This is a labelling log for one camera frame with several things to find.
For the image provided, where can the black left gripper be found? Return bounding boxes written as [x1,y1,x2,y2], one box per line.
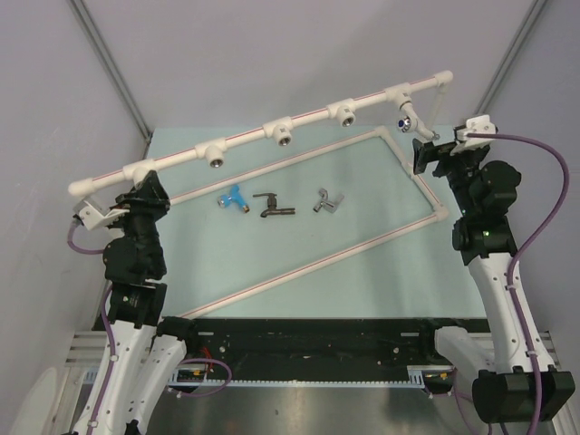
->
[106,170,172,273]

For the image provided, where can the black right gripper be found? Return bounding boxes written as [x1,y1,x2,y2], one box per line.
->
[412,139,487,217]

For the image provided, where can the white faucet blue cap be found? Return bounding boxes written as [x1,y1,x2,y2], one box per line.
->
[398,100,440,141]

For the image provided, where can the white PVC pipe frame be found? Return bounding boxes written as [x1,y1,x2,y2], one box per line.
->
[68,70,453,319]

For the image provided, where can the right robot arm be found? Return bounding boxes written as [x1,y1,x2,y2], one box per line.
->
[412,140,575,427]

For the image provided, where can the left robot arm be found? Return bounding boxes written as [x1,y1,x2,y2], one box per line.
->
[72,170,200,434]

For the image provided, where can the blue plastic faucet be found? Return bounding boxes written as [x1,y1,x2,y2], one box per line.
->
[217,184,250,213]

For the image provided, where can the chrome metal faucet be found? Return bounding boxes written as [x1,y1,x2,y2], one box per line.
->
[313,188,344,213]

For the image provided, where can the dark bronze faucet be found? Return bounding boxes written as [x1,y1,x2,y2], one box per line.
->
[253,192,296,218]

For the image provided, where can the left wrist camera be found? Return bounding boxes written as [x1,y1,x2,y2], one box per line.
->
[73,197,128,230]

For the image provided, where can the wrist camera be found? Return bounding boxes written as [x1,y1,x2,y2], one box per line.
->
[450,114,498,155]
[73,197,128,230]

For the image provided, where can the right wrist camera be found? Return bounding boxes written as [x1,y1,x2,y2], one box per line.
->
[450,114,498,155]

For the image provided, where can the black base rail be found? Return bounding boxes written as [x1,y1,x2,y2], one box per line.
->
[178,317,490,369]

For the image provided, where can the white cable duct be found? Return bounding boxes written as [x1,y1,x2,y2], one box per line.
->
[83,369,430,389]

